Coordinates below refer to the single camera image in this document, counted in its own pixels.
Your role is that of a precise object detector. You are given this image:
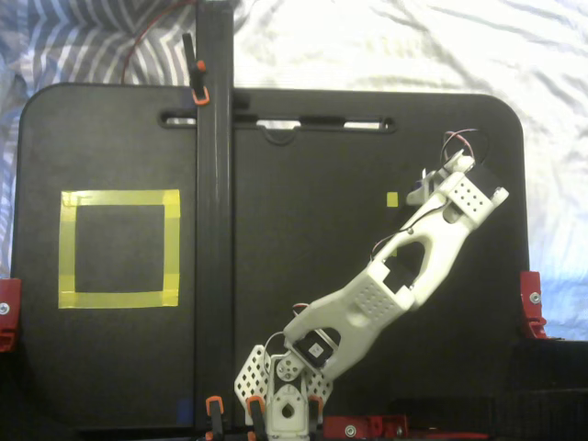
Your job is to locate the thin red cable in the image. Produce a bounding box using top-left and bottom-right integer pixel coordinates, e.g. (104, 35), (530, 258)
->
(119, 0), (199, 86)

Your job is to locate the red white servo cable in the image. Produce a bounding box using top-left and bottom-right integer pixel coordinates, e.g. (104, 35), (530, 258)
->
(442, 130), (491, 167)

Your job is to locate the red corner bracket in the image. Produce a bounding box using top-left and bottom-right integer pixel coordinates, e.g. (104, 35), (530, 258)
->
(0, 277), (23, 354)
(518, 270), (548, 340)

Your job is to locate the black curved backdrop sheet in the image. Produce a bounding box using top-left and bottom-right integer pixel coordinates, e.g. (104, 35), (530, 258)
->
(0, 339), (588, 441)

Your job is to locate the orange black spring clamp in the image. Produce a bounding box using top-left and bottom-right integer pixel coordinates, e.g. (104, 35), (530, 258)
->
(204, 395), (227, 441)
(245, 397), (266, 437)
(182, 32), (211, 107)
(306, 394), (323, 431)

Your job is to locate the blue white striped cloth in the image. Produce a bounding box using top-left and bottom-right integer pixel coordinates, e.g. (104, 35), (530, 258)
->
(0, 0), (243, 258)

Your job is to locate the red post base bracket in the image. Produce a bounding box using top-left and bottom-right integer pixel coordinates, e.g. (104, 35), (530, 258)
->
(323, 414), (409, 440)

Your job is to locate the white bedsheet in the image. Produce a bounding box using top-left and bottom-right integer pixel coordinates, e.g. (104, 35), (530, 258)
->
(0, 0), (588, 341)

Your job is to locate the yellow tape square outline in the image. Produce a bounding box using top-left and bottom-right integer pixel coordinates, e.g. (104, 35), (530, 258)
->
(57, 188), (181, 310)

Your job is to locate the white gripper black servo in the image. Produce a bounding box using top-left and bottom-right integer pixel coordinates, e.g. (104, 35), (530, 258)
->
(406, 153), (477, 207)

